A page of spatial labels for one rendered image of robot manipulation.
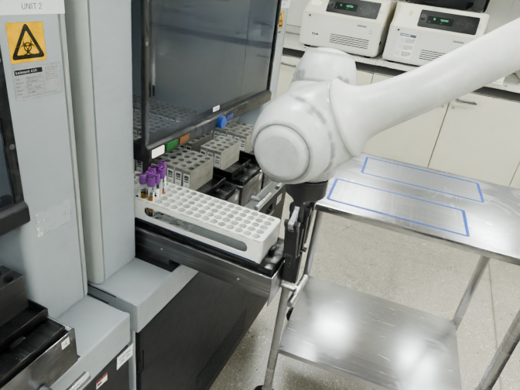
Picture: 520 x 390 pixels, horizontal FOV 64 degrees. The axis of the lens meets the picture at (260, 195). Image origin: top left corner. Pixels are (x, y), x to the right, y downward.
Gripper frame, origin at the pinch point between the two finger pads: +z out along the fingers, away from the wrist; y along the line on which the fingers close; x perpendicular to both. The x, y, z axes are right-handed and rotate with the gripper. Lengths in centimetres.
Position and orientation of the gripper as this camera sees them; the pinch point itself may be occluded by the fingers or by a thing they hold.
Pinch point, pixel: (292, 265)
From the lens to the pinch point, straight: 85.2
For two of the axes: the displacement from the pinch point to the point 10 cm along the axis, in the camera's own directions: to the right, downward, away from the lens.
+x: 9.1, 2.8, -3.1
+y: -4.0, 3.8, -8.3
